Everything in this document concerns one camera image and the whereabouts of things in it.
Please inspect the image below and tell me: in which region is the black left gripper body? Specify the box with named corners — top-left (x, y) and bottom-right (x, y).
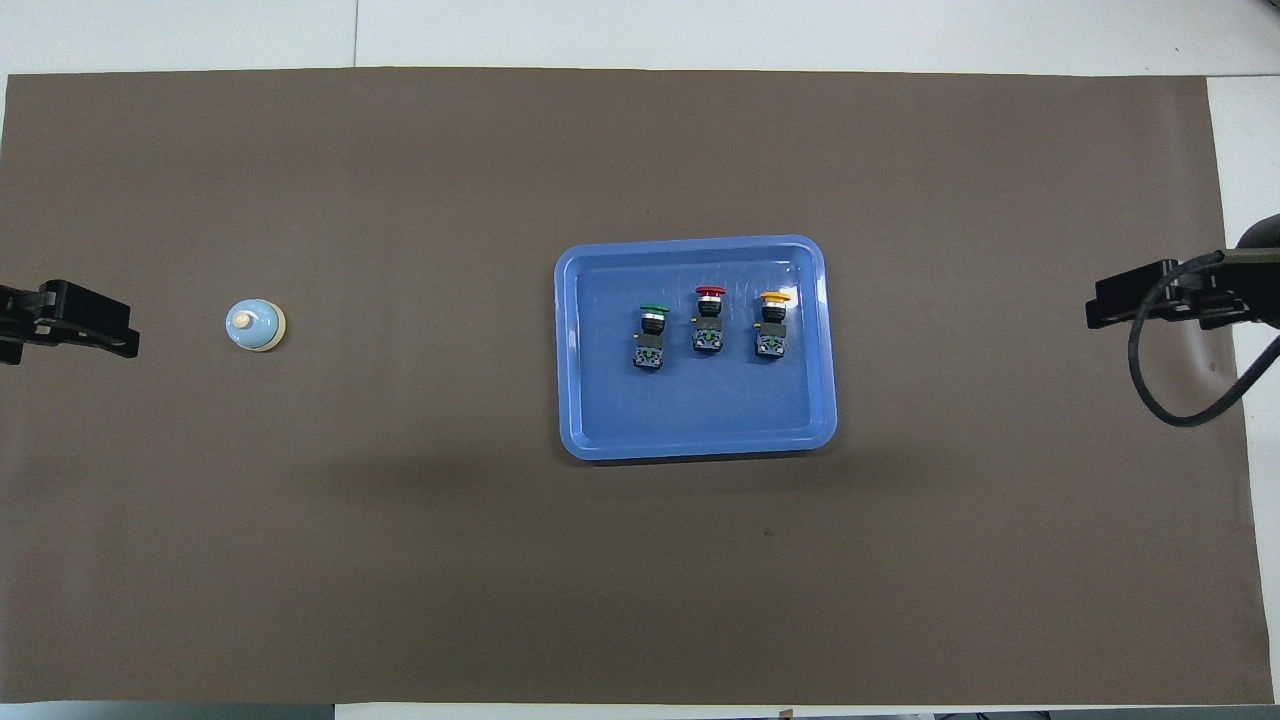
top-left (0, 284), bottom-right (43, 346)

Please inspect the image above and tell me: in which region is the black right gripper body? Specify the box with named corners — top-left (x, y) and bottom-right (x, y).
top-left (1180, 212), bottom-right (1280, 329)

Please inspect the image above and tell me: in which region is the light blue desk bell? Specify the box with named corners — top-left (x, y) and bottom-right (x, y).
top-left (225, 299), bottom-right (288, 354)

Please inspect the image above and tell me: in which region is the yellow push button switch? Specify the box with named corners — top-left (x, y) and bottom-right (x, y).
top-left (752, 291), bottom-right (794, 362)

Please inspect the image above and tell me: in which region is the red push button switch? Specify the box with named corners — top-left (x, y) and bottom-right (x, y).
top-left (691, 285), bottom-right (729, 356)

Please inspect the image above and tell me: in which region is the green push button switch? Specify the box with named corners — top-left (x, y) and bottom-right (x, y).
top-left (631, 303), bottom-right (671, 374)

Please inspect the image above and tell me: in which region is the blue plastic tray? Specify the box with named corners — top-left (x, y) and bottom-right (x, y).
top-left (554, 234), bottom-right (839, 463)

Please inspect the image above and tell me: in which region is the brown table mat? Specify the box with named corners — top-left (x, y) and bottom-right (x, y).
top-left (0, 67), bottom-right (1280, 706)

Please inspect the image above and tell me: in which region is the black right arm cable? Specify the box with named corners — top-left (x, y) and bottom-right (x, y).
top-left (1128, 250), bottom-right (1280, 429)

